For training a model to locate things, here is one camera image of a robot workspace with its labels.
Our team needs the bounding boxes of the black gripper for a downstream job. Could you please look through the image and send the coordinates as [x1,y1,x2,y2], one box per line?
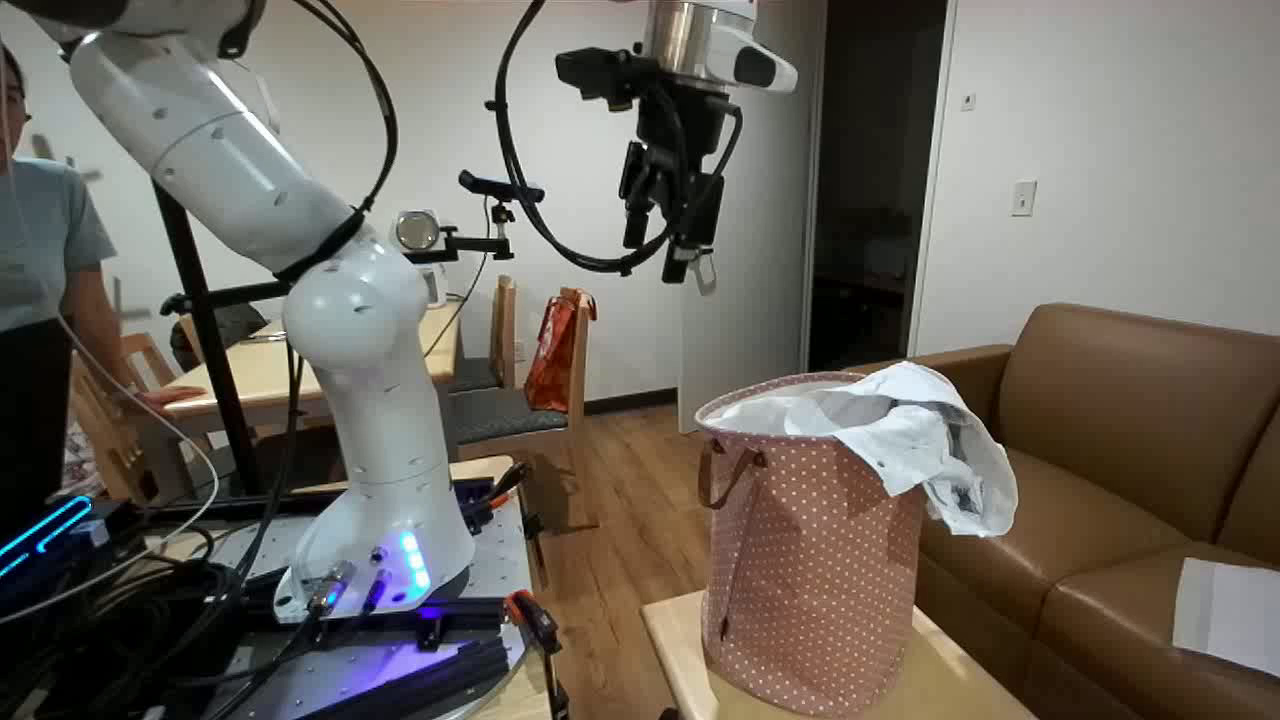
[618,78,744,287]

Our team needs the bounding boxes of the white pair of shorts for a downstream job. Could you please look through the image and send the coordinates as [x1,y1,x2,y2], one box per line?
[693,357,1024,542]

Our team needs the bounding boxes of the orange bag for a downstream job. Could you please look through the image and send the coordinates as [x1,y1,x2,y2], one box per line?
[519,282,601,417]

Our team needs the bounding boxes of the pink polka dot laundry bag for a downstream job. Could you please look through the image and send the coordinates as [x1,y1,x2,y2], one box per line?
[693,371,933,720]

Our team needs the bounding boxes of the wooden chair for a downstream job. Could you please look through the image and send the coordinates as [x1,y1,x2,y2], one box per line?
[437,273,596,457]

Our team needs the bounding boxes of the wooden desk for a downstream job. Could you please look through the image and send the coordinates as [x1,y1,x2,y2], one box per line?
[156,294,465,452]

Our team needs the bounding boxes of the brown leather sofa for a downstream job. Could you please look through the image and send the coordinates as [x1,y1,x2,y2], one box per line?
[852,298,1280,720]

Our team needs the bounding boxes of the light wooden coffee table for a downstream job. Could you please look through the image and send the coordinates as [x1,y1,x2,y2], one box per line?
[639,587,1037,720]

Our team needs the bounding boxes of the person in grey shirt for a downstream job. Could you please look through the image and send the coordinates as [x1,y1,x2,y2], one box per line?
[0,44,153,536]

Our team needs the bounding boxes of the blue lit electronics box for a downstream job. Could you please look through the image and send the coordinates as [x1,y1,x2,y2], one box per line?
[0,490,113,616]

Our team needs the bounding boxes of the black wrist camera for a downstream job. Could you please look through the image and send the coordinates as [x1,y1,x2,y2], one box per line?
[551,44,674,110]

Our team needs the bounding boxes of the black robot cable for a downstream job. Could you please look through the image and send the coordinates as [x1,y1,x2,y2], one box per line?
[295,0,402,216]
[485,0,678,275]

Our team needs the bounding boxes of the small camera on stand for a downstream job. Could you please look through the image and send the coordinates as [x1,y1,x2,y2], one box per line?
[394,208,517,267]

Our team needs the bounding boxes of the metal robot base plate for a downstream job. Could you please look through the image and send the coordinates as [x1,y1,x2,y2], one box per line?
[134,452,539,720]

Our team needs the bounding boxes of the red handled pliers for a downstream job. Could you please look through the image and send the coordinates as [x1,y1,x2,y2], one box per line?
[501,587,571,720]

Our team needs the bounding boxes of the black camera stand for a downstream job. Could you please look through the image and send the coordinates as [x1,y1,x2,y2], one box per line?
[153,184,295,517]

